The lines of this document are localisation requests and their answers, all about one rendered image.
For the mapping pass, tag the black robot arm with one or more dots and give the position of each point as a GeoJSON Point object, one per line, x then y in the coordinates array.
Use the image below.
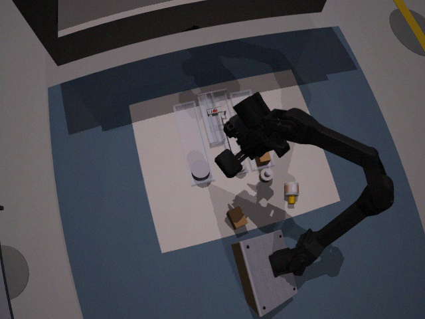
{"type": "Point", "coordinates": [272, 131]}

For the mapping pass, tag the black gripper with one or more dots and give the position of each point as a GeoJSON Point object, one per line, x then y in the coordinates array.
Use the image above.
{"type": "Point", "coordinates": [230, 164]}

